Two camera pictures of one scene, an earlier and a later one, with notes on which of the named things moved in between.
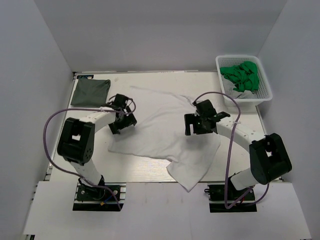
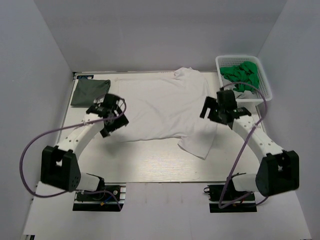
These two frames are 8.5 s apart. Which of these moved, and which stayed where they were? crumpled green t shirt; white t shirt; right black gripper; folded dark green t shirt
Moved: right black gripper; white t shirt
Stayed: folded dark green t shirt; crumpled green t shirt
